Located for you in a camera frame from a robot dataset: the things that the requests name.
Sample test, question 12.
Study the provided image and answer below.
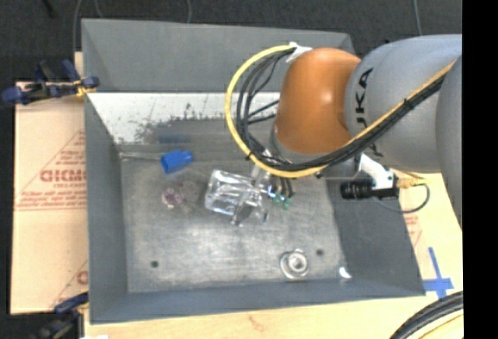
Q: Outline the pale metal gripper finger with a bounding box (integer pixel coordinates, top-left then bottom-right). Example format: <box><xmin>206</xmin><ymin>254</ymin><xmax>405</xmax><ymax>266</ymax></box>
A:
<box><xmin>256</xmin><ymin>190</ymin><xmax>271</xmax><ymax>225</ymax></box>
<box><xmin>232</xmin><ymin>198</ymin><xmax>254</xmax><ymax>228</ymax></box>

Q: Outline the grey metal bin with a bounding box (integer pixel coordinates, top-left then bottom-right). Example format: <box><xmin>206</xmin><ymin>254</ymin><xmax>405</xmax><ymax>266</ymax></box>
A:
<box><xmin>80</xmin><ymin>18</ymin><xmax>426</xmax><ymax>325</ymax></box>

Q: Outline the brown cardboard board red print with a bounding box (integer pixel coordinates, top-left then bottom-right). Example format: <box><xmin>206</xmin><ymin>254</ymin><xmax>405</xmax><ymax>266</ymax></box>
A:
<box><xmin>9</xmin><ymin>81</ymin><xmax>90</xmax><ymax>315</ymax></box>

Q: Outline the black cylinder on white bracket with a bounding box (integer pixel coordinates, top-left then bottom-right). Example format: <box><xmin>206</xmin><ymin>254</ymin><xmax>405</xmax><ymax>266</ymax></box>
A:
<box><xmin>340</xmin><ymin>152</ymin><xmax>429</xmax><ymax>201</ymax></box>

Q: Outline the blue plastic block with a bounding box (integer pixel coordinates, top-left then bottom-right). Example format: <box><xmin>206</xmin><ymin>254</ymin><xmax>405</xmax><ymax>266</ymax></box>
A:
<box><xmin>160</xmin><ymin>149</ymin><xmax>195</xmax><ymax>175</ymax></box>

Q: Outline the pink clear plastic thing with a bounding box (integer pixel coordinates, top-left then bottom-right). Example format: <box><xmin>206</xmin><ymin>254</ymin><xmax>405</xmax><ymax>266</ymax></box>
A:
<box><xmin>160</xmin><ymin>180</ymin><xmax>202</xmax><ymax>213</ymax></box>

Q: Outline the clear glass box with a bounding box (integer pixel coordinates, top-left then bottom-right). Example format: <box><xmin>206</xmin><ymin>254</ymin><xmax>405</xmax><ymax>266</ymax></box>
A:
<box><xmin>204</xmin><ymin>169</ymin><xmax>270</xmax><ymax>226</ymax></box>

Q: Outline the clear glass round dish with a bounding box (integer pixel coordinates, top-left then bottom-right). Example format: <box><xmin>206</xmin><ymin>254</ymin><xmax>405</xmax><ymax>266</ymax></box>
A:
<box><xmin>278</xmin><ymin>248</ymin><xmax>312</xmax><ymax>280</ymax></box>

